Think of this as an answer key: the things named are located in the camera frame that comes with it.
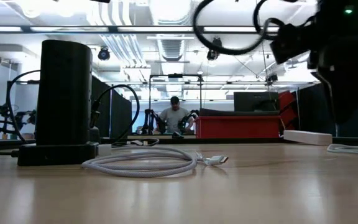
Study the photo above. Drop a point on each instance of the black overhead rig beam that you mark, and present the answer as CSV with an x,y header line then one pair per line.
x,y
113,29

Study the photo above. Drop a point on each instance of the black desktop charging hub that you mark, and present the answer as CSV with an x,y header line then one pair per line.
x,y
95,135

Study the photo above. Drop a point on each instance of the small black plug adapter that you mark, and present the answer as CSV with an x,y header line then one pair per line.
x,y
95,118

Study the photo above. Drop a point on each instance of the beige wooden desk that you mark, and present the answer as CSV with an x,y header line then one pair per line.
x,y
163,136

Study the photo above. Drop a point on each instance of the small black frame clamp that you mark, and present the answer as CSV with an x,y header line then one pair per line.
x,y
177,135

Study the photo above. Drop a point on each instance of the dark grey bin lid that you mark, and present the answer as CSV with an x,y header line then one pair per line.
x,y
228,112

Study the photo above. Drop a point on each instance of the person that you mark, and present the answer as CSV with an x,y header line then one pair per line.
x,y
174,116

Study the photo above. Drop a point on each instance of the white power strip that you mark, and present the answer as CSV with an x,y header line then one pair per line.
x,y
308,137

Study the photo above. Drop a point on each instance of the red plastic bin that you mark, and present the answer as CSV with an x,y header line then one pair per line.
x,y
238,127

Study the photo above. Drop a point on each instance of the black monitor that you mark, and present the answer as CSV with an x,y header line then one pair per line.
x,y
253,101

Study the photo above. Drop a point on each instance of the black background rig frame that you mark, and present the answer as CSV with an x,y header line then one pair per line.
x,y
23,82
175,75

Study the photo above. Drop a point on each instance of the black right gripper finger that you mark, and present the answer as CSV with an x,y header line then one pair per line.
x,y
346,93

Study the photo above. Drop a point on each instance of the red shelf rack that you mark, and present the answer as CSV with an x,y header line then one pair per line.
x,y
287,105

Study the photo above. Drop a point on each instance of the silver ceiling air duct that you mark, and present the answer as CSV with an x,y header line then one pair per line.
x,y
172,46

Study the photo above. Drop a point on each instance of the black aluminium table frame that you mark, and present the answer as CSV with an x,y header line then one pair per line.
x,y
228,141

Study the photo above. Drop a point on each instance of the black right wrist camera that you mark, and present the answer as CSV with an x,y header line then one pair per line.
x,y
291,43

